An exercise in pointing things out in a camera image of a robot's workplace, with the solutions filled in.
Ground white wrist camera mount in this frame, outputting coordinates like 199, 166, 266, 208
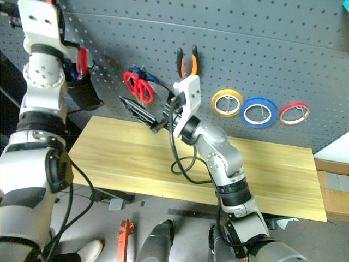
17, 0, 67, 55
172, 75, 203, 138

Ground blue tape roll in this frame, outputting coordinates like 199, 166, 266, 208
239, 97, 279, 129

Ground blue handled scissors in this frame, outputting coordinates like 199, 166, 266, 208
128, 65, 159, 86

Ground red handled scissors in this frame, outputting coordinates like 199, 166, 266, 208
123, 71, 176, 106

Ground orange and black floor tool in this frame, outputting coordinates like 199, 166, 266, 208
116, 219, 135, 262

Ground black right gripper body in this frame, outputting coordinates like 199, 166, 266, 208
151, 92, 186, 134

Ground grey metal table frame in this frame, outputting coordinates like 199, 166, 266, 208
92, 187, 136, 203

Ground red handled screwdriver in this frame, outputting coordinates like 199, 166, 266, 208
75, 47, 89, 80

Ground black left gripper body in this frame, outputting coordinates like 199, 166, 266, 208
55, 3, 81, 50

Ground yellow tape roll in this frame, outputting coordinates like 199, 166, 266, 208
210, 88, 244, 118

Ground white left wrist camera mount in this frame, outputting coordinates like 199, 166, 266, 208
17, 0, 67, 55

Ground white shoe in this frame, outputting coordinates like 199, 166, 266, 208
77, 239, 105, 262

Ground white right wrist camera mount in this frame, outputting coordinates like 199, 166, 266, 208
172, 75, 203, 138

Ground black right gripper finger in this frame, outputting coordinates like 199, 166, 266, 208
130, 109, 155, 129
119, 96, 157, 125

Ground small grey block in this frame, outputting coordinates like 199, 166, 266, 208
108, 198, 127, 211

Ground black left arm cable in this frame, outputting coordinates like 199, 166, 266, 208
43, 155, 96, 262

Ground orange handled pliers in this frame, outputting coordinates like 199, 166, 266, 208
176, 44, 200, 79

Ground red tape roll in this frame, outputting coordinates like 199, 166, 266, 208
279, 102, 311, 127

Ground grey metal pegboard wall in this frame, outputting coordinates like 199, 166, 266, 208
0, 0, 349, 157

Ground black flat metal bar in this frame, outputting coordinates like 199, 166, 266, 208
167, 209, 219, 219

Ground large open cardboard box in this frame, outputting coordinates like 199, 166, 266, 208
313, 158, 349, 222

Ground black pen cup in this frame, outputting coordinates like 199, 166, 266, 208
65, 58, 105, 111

